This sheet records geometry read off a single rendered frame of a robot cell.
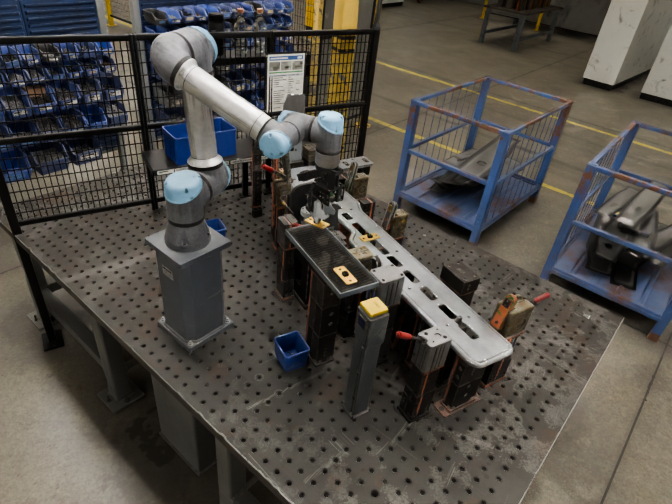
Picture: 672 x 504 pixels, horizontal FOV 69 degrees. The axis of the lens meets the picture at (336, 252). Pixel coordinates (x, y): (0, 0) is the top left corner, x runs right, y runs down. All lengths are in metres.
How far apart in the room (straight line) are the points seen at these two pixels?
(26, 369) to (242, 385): 1.50
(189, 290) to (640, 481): 2.25
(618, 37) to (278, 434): 8.59
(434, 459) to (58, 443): 1.70
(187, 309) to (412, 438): 0.87
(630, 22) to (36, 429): 8.96
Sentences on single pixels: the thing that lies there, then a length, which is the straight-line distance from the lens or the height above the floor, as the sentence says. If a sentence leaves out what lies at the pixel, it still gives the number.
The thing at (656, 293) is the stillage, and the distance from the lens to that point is 3.93.
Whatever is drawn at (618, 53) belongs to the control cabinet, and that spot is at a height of 0.57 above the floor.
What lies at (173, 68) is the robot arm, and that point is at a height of 1.68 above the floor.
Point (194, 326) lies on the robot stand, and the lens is 1.86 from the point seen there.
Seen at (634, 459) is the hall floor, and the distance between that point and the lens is 3.00.
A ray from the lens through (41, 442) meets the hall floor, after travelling 2.69.
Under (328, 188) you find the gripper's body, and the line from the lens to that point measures 1.51.
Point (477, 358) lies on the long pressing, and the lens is 1.58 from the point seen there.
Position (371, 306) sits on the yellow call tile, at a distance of 1.41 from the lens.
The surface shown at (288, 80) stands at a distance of 2.69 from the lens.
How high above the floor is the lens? 2.08
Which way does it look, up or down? 35 degrees down
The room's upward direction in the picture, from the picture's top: 7 degrees clockwise
